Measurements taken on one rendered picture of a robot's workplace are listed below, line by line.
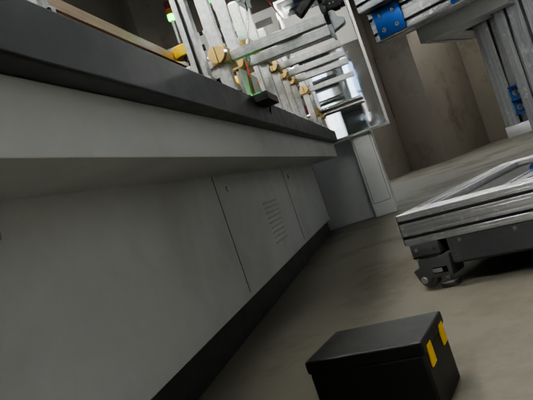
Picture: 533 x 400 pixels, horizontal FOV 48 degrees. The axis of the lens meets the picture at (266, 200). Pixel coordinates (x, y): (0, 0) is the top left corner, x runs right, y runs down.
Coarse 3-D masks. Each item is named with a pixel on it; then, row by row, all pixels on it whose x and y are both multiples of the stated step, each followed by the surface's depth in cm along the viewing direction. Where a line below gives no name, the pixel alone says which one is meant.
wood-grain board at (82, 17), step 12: (48, 0) 115; (60, 0) 120; (60, 12) 119; (72, 12) 124; (84, 12) 129; (84, 24) 129; (96, 24) 133; (108, 24) 140; (120, 36) 145; (132, 36) 153; (144, 48) 160; (156, 48) 168
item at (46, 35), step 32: (0, 0) 64; (0, 32) 62; (32, 32) 68; (64, 32) 76; (96, 32) 85; (0, 64) 64; (32, 64) 68; (64, 64) 73; (96, 64) 82; (128, 64) 93; (160, 64) 108; (128, 96) 97; (160, 96) 105; (192, 96) 121; (224, 96) 147; (288, 128) 231; (320, 128) 349
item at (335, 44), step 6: (336, 42) 269; (318, 48) 271; (324, 48) 270; (330, 48) 270; (336, 48) 272; (306, 54) 272; (312, 54) 272; (318, 54) 271; (288, 60) 274; (294, 60) 274; (300, 60) 273; (282, 66) 275; (288, 66) 274
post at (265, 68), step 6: (240, 6) 247; (252, 18) 249; (252, 24) 247; (252, 30) 247; (252, 36) 247; (258, 36) 248; (264, 66) 247; (264, 72) 247; (270, 72) 249; (264, 78) 247; (270, 78) 247; (270, 84) 247; (270, 90) 247; (276, 90) 247
